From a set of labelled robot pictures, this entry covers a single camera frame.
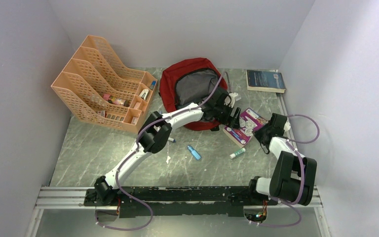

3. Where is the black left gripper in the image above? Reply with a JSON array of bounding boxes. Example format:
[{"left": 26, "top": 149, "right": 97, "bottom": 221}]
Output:
[{"left": 215, "top": 104, "right": 242, "bottom": 133}]

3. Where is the purple paperback book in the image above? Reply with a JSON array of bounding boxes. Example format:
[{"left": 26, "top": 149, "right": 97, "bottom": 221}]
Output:
[{"left": 223, "top": 108, "right": 268, "bottom": 148}]

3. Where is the red student backpack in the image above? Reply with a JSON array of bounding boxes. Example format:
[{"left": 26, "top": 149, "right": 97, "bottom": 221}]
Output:
[{"left": 159, "top": 57, "right": 230, "bottom": 131}]

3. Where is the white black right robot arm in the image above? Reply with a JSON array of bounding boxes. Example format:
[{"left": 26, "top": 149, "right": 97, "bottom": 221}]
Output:
[{"left": 246, "top": 113, "right": 317, "bottom": 206}]

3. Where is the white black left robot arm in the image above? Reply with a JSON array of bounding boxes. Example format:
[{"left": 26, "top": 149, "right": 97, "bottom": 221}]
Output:
[{"left": 85, "top": 87, "right": 241, "bottom": 206}]

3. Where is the white green glue stick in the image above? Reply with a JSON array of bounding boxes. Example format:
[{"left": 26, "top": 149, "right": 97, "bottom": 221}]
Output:
[{"left": 229, "top": 148, "right": 246, "bottom": 159}]

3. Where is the dark blue book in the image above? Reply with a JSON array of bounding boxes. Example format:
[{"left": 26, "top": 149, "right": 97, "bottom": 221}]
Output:
[{"left": 246, "top": 70, "right": 286, "bottom": 94}]

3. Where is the blue white marker pen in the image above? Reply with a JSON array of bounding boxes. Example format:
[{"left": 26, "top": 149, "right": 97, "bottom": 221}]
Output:
[{"left": 168, "top": 137, "right": 176, "bottom": 143}]

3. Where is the white stapler in organizer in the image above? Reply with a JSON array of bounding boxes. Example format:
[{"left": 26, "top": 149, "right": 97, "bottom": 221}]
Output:
[{"left": 139, "top": 89, "right": 150, "bottom": 101}]

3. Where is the pink bottle in organizer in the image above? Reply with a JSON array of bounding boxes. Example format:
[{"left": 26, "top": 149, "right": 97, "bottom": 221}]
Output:
[{"left": 103, "top": 93, "right": 131, "bottom": 107}]

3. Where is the orange plastic desk organizer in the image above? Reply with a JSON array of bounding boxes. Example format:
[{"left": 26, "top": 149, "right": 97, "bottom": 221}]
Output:
[{"left": 51, "top": 35, "right": 158, "bottom": 134}]

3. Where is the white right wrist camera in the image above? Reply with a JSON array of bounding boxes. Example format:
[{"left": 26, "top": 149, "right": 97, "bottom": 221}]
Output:
[{"left": 283, "top": 119, "right": 291, "bottom": 132}]

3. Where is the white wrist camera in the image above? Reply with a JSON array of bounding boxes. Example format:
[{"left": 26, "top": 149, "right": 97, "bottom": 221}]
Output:
[
  {"left": 225, "top": 92, "right": 241, "bottom": 107},
  {"left": 283, "top": 119, "right": 291, "bottom": 132}
]

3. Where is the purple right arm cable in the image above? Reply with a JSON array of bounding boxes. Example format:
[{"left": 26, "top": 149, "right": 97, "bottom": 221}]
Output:
[{"left": 248, "top": 114, "right": 320, "bottom": 228}]

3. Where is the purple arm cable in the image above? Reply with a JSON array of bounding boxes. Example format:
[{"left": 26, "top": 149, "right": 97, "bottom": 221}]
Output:
[
  {"left": 248, "top": 114, "right": 320, "bottom": 228},
  {"left": 94, "top": 75, "right": 225, "bottom": 231}
]

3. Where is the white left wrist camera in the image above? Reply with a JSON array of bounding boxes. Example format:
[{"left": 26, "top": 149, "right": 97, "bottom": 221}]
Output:
[{"left": 225, "top": 92, "right": 241, "bottom": 107}]

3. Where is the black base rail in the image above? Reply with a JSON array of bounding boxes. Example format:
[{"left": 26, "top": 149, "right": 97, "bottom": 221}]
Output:
[{"left": 83, "top": 186, "right": 269, "bottom": 218}]

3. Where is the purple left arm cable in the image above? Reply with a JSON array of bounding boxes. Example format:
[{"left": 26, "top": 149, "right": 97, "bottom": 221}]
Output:
[{"left": 94, "top": 75, "right": 225, "bottom": 231}]

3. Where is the aluminium frame rail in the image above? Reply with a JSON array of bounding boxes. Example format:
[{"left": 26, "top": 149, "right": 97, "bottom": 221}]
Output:
[{"left": 35, "top": 186, "right": 323, "bottom": 210}]

